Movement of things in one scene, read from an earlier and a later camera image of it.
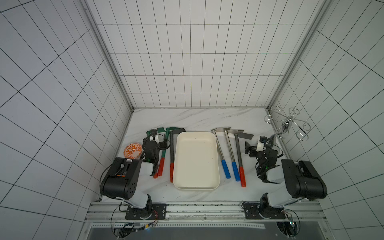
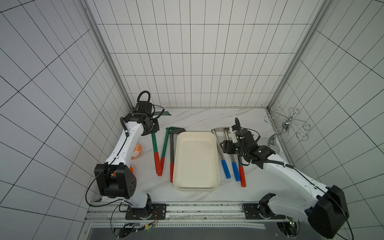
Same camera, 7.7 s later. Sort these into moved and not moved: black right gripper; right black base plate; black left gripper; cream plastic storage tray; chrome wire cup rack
Moved: black right gripper; black left gripper
Not moved: right black base plate; cream plastic storage tray; chrome wire cup rack
